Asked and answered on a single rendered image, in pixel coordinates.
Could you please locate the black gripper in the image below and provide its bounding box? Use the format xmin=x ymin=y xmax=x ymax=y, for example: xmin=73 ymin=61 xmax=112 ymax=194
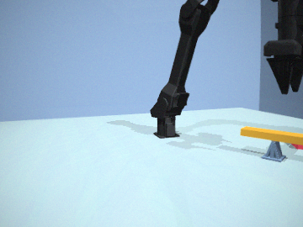
xmin=263 ymin=15 xmax=303 ymax=94

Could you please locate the yellow bar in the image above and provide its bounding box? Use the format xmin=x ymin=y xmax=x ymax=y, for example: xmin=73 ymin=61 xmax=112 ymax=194
xmin=240 ymin=126 xmax=303 ymax=145

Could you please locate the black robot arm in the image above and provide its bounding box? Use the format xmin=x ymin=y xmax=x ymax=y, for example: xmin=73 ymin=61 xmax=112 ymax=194
xmin=150 ymin=0 xmax=303 ymax=139

